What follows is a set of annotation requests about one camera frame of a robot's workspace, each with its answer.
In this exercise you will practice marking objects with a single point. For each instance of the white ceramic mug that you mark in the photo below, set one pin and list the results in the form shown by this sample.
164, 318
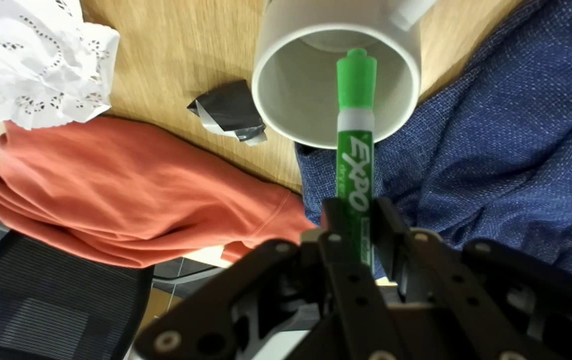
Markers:
322, 59

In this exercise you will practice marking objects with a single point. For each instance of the orange cloth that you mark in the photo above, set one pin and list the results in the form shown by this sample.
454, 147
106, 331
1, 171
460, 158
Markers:
132, 195

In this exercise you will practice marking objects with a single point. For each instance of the black mesh office chair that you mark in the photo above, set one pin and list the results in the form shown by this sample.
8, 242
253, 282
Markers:
58, 307

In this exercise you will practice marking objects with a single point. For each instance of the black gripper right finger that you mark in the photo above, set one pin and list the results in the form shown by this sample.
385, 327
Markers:
482, 302

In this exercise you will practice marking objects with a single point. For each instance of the green Expo marker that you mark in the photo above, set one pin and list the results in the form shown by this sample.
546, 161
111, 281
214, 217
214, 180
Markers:
354, 147

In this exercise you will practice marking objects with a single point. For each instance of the white lace cloth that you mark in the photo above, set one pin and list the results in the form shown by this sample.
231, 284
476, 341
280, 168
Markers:
55, 66

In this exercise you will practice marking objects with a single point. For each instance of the small dark wrapper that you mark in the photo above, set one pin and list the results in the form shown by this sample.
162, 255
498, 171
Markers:
229, 111

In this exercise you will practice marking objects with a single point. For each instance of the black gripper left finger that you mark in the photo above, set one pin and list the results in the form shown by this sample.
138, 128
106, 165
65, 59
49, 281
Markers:
241, 309

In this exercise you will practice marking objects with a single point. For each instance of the blue knit cloth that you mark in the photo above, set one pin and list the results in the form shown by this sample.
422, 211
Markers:
490, 155

